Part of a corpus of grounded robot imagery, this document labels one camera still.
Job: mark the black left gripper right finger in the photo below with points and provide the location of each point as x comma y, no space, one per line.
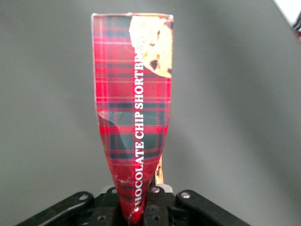
156,207

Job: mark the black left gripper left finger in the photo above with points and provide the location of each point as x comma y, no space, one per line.
107,212

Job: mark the red tartan cookie box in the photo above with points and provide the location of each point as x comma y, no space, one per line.
122,94

